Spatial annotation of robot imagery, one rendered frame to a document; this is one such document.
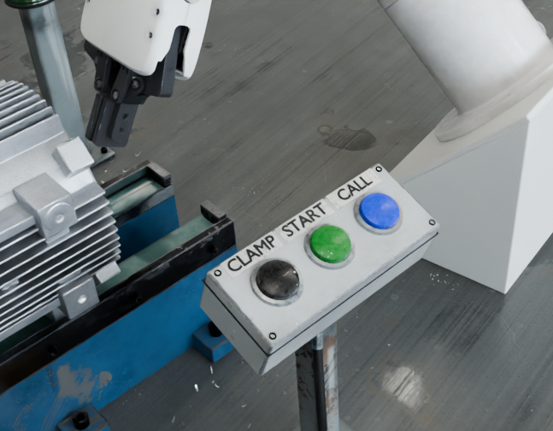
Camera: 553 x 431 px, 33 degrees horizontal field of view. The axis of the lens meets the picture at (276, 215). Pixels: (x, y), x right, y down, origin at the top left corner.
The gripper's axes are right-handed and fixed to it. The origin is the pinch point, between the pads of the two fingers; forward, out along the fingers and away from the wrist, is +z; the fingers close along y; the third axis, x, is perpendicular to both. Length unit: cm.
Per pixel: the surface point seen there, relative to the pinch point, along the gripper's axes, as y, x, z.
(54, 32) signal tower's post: 34.2, -16.3, 2.6
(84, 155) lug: -1.1, 2.6, 2.6
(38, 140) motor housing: 2.3, 4.6, 3.0
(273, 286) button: -21.7, 0.7, 2.8
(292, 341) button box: -23.7, -0.9, 6.1
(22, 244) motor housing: -2.4, 7.0, 9.6
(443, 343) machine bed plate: -18.6, -33.1, 14.5
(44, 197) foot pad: -2.6, 6.3, 5.5
